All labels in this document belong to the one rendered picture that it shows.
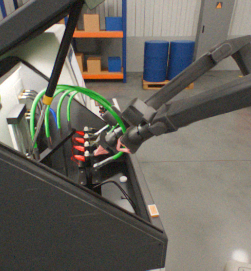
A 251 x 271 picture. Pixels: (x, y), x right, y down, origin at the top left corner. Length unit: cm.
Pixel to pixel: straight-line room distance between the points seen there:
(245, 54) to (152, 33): 647
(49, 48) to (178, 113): 79
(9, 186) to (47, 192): 9
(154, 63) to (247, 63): 470
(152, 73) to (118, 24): 145
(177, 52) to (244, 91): 520
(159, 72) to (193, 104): 512
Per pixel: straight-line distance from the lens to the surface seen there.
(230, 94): 51
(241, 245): 221
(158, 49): 555
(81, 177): 105
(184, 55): 568
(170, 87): 87
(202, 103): 54
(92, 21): 610
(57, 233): 75
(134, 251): 86
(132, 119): 66
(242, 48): 96
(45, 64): 121
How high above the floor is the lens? 163
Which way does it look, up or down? 29 degrees down
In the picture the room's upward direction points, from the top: straight up
